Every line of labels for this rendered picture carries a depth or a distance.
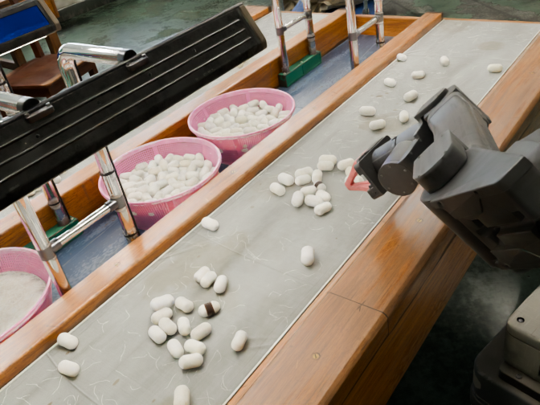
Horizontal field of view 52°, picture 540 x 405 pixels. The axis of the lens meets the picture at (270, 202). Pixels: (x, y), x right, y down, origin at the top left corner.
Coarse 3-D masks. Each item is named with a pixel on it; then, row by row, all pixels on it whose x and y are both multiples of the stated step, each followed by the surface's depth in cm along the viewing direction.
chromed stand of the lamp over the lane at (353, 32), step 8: (352, 0) 139; (376, 0) 151; (352, 8) 140; (376, 8) 152; (352, 16) 141; (376, 16) 152; (352, 24) 143; (368, 24) 149; (376, 24) 155; (352, 32) 144; (360, 32) 147; (376, 32) 156; (352, 40) 145; (376, 40) 158; (384, 40) 159; (352, 48) 146; (352, 56) 148; (352, 64) 149
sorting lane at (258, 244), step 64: (448, 64) 145; (512, 64) 139; (320, 128) 127; (384, 128) 122; (256, 192) 109; (192, 256) 95; (256, 256) 93; (320, 256) 90; (128, 320) 85; (192, 320) 83; (256, 320) 81; (64, 384) 77; (128, 384) 75; (192, 384) 73
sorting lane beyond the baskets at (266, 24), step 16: (272, 16) 207; (288, 16) 204; (320, 16) 198; (272, 32) 191; (288, 32) 188; (272, 48) 177; (192, 96) 155; (144, 128) 143; (112, 144) 138; (64, 176) 128
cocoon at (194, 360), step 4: (184, 356) 75; (188, 356) 75; (192, 356) 74; (196, 356) 74; (200, 356) 75; (180, 360) 75; (184, 360) 74; (188, 360) 74; (192, 360) 74; (196, 360) 74; (200, 360) 74; (180, 364) 74; (184, 364) 74; (188, 364) 74; (192, 364) 74; (196, 364) 74; (200, 364) 75; (184, 368) 74; (188, 368) 75
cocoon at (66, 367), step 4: (64, 360) 78; (60, 364) 77; (64, 364) 77; (68, 364) 77; (72, 364) 77; (76, 364) 77; (60, 368) 77; (64, 368) 77; (68, 368) 76; (72, 368) 76; (76, 368) 77; (60, 372) 77; (64, 372) 77; (68, 372) 76; (72, 372) 76; (76, 372) 77; (72, 376) 77
